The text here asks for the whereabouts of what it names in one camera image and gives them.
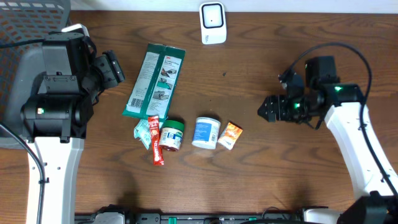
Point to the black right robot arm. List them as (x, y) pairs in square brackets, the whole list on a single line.
[(341, 108)]

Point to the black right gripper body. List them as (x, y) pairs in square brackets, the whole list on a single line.
[(288, 109)]

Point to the light green crinkled pouch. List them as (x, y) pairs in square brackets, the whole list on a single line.
[(141, 132)]

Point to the green-lid jar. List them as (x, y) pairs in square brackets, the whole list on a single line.
[(171, 135)]

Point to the grey plastic mesh basket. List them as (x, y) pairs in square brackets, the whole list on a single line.
[(23, 20)]

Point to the orange snack packet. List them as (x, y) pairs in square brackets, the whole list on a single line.
[(230, 135)]

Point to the white blue-label tub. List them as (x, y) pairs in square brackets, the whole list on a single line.
[(206, 133)]

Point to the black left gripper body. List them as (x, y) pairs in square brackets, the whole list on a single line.
[(108, 71)]

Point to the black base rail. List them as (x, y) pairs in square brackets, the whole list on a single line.
[(147, 218)]

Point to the red stick sachet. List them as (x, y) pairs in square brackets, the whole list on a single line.
[(153, 122)]

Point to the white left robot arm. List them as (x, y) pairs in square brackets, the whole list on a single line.
[(55, 127)]

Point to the white barcode scanner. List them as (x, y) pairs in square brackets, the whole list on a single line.
[(213, 23)]

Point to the green 3M package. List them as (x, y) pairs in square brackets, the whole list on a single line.
[(155, 85)]

